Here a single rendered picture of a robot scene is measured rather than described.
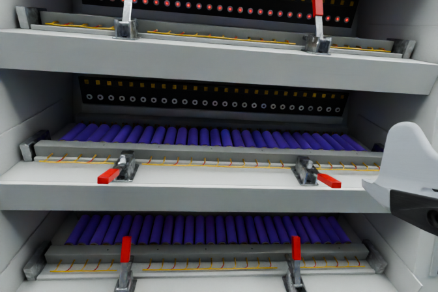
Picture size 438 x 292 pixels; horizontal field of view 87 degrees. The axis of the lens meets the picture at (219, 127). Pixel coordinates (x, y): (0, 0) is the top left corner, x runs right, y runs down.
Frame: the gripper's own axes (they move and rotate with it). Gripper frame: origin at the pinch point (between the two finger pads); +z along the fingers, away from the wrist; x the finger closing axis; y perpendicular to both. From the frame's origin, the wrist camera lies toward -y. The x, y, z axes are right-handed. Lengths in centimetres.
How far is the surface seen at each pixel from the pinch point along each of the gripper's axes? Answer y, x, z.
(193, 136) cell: 5.0, 16.9, 23.3
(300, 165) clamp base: 1.0, 0.6, 16.2
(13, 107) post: 7.7, 42.2, 17.0
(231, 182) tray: -1.7, 11.2, 15.6
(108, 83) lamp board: 14.5, 33.6, 27.2
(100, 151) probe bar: 2.0, 30.7, 18.5
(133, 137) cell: 4.4, 27.0, 22.3
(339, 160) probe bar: 1.9, -7.3, 18.7
